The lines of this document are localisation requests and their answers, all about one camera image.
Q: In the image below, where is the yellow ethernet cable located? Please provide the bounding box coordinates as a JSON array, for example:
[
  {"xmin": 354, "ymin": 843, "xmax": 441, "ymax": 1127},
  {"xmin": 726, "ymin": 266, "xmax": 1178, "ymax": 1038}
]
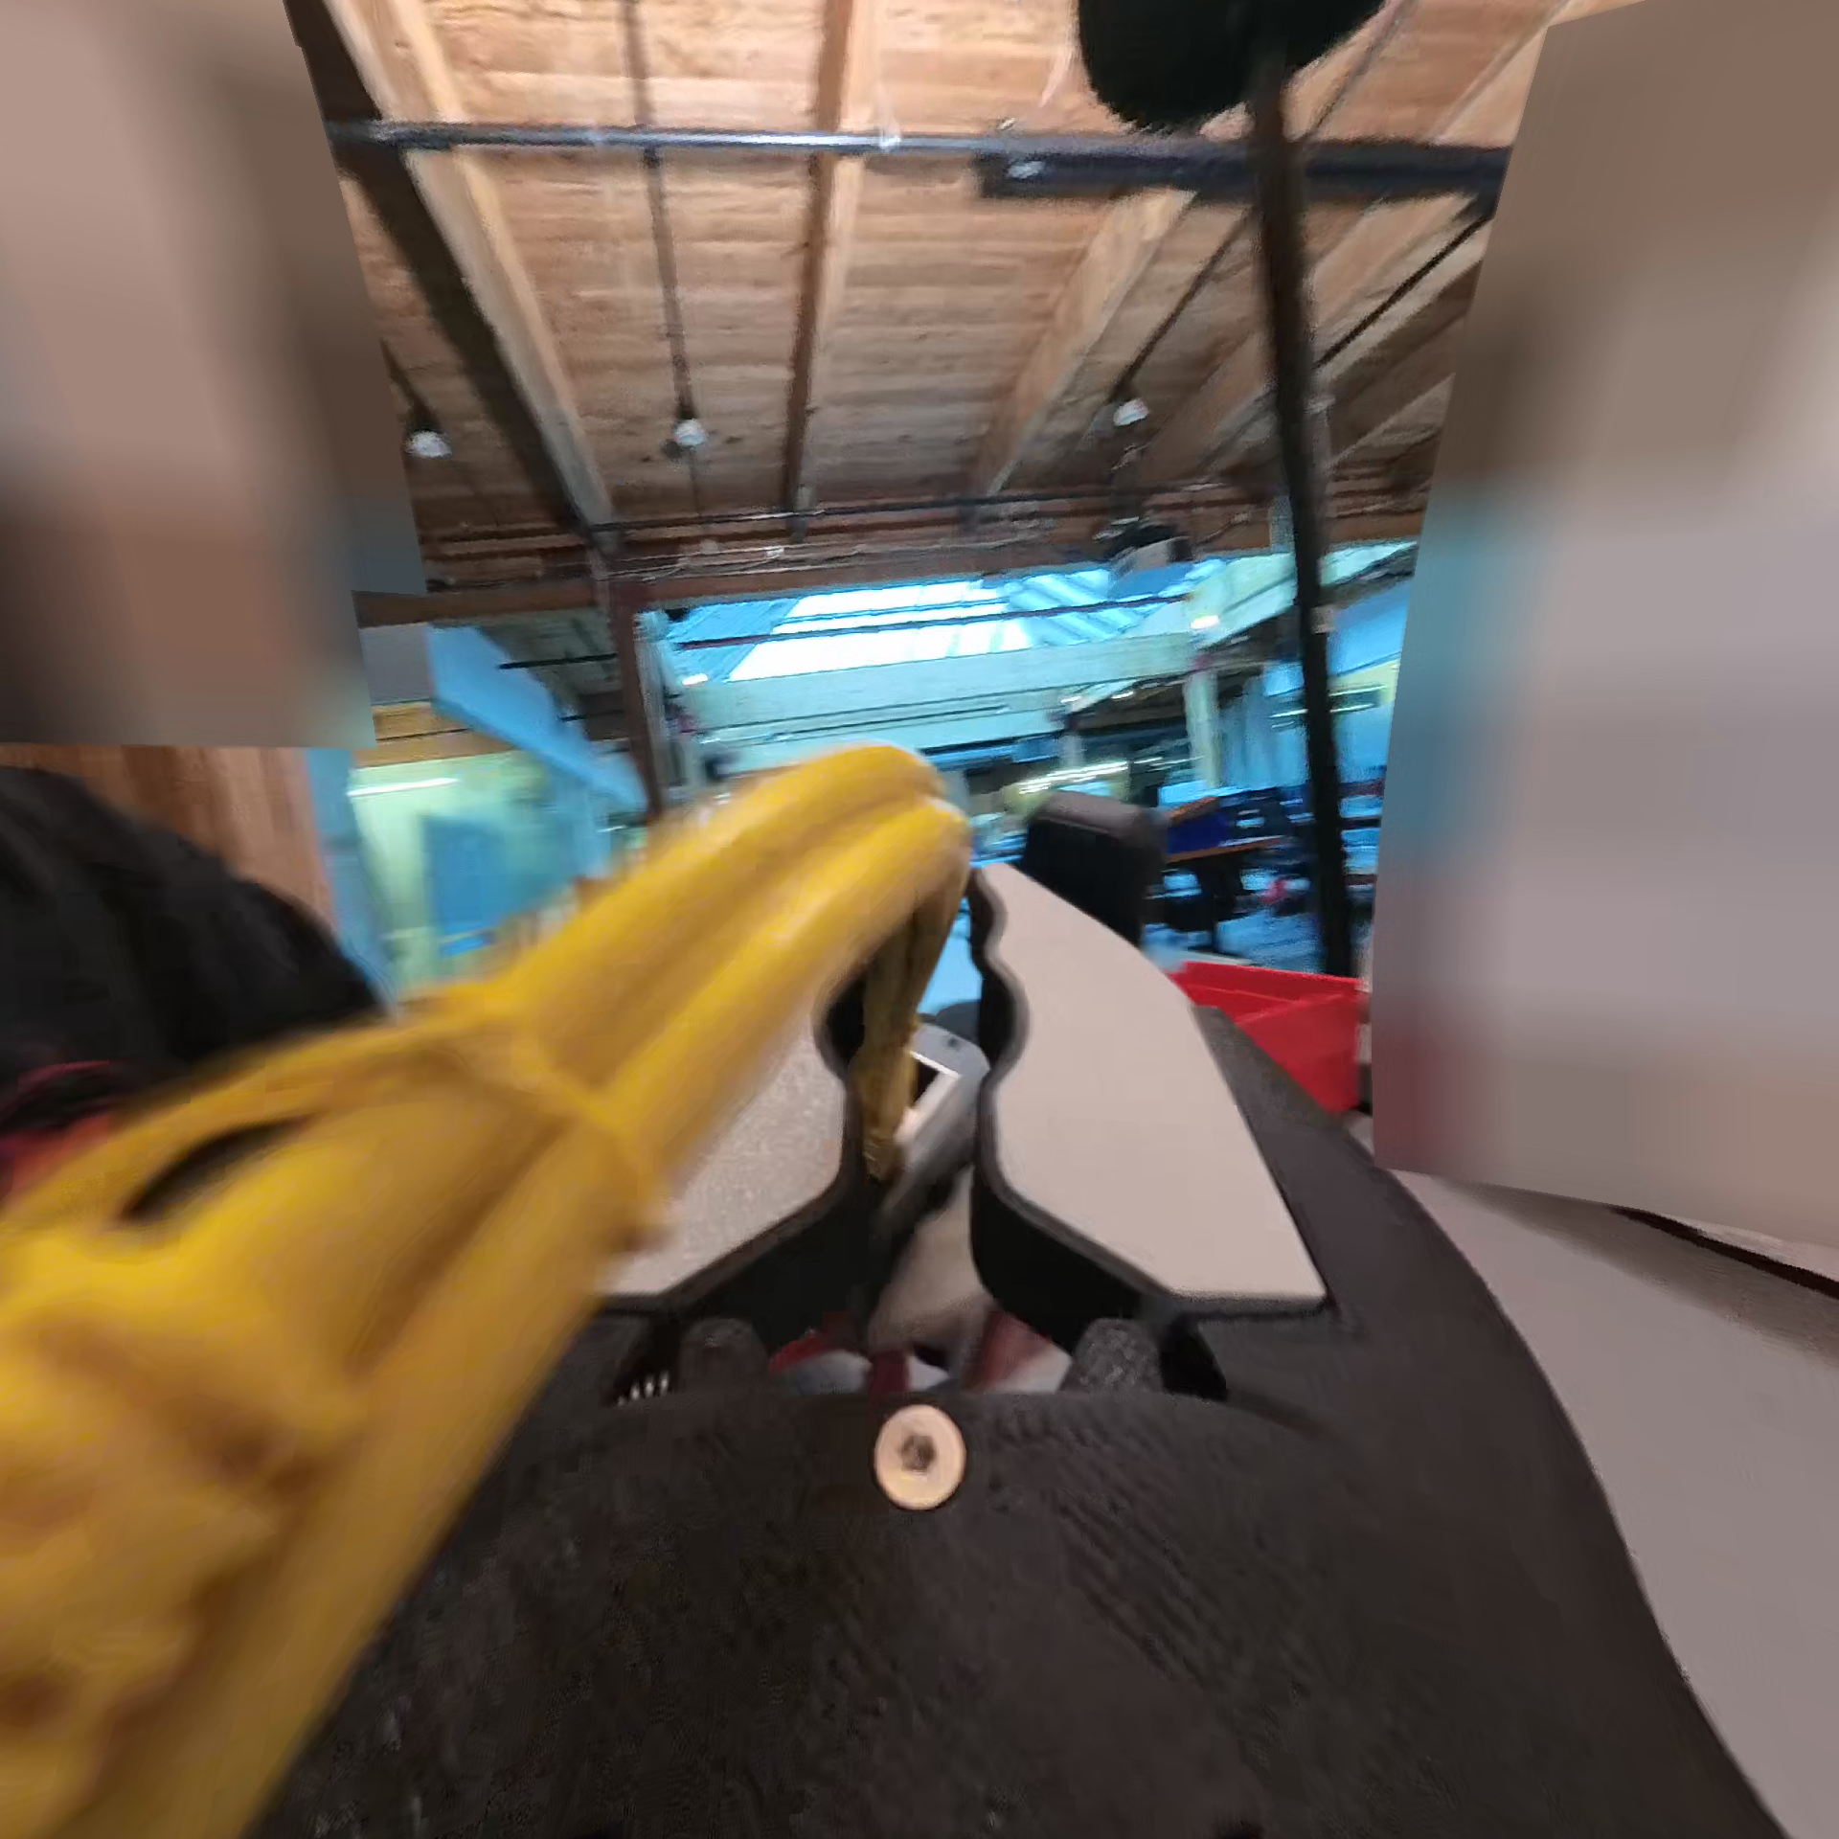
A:
[{"xmin": 0, "ymin": 740, "xmax": 983, "ymax": 1839}]

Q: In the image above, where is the person's left forearm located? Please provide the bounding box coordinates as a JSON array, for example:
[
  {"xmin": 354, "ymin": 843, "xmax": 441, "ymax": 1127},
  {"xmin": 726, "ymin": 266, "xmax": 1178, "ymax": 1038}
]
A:
[{"xmin": 0, "ymin": 768, "xmax": 387, "ymax": 1138}]

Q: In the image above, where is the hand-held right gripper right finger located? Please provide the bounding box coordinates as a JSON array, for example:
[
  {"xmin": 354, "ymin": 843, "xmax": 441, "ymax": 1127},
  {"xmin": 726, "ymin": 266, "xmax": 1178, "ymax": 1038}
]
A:
[{"xmin": 969, "ymin": 862, "xmax": 1327, "ymax": 1349}]

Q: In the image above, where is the red plastic bin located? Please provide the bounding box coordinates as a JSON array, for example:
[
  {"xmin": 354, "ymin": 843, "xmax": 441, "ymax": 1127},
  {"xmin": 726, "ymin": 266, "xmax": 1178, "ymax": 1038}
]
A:
[{"xmin": 1170, "ymin": 960, "xmax": 1368, "ymax": 1117}]

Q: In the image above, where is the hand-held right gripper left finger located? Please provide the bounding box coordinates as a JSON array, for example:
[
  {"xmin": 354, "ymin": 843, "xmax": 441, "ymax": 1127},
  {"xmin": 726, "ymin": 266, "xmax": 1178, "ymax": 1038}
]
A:
[{"xmin": 603, "ymin": 991, "xmax": 881, "ymax": 1307}]

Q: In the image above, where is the red ethernet cable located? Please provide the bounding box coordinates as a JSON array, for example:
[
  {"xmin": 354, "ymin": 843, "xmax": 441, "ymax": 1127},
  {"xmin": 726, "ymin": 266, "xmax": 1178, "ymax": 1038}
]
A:
[{"xmin": 768, "ymin": 1328, "xmax": 921, "ymax": 1397}]

